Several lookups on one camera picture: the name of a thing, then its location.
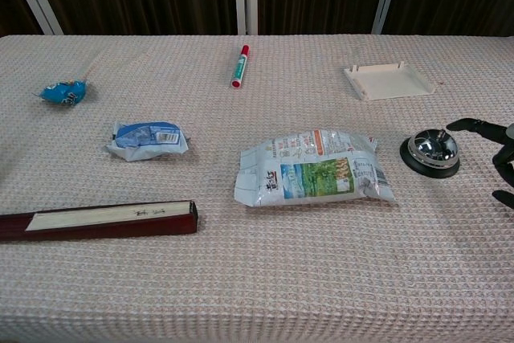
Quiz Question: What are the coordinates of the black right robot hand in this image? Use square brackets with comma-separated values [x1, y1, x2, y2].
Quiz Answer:
[446, 117, 514, 210]

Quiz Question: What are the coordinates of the silver call bell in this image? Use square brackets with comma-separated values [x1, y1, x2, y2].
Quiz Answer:
[399, 128, 462, 180]

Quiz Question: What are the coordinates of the white plastic tray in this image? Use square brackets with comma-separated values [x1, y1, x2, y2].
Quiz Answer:
[343, 61, 437, 101]

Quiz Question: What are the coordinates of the large white printed snack bag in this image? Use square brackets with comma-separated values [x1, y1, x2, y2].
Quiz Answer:
[234, 129, 398, 208]

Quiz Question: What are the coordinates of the pink waffle weave tablecloth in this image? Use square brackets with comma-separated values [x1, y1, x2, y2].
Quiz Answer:
[0, 34, 514, 343]

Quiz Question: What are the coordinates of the red capped whiteboard marker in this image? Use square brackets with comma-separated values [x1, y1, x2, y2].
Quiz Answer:
[230, 44, 251, 89]

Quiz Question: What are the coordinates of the small blue white snack bag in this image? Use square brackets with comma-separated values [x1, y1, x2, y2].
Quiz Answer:
[105, 120, 190, 162]

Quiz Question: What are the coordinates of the dark red folding fan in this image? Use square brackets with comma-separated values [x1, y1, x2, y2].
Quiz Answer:
[0, 200, 199, 243]

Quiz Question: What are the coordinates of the crumpled blue candy wrapper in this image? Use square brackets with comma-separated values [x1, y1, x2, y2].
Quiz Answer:
[33, 80, 89, 107]

